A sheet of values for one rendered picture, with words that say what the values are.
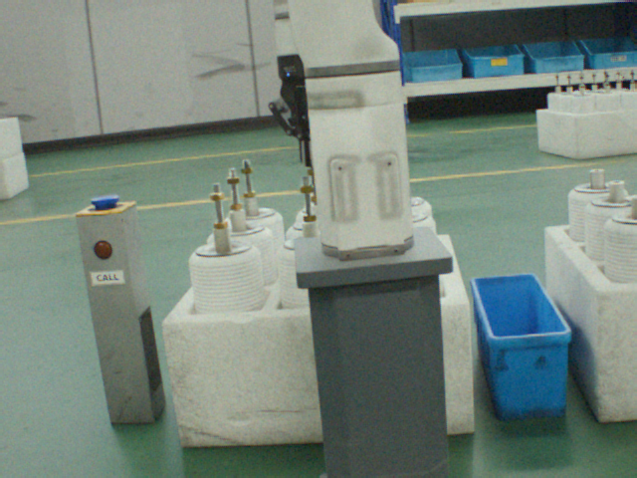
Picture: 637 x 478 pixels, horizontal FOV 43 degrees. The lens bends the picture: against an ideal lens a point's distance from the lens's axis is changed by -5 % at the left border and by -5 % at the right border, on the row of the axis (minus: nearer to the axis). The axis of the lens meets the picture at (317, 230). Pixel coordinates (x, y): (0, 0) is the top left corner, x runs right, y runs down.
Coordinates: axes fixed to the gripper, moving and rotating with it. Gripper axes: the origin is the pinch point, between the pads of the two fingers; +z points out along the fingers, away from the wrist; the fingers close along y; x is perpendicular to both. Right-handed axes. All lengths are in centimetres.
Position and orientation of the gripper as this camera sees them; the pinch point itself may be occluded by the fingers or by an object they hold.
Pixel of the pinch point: (312, 152)
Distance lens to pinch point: 120.3
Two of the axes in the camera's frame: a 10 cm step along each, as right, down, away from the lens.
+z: 0.9, 9.8, 2.0
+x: 5.9, -2.1, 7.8
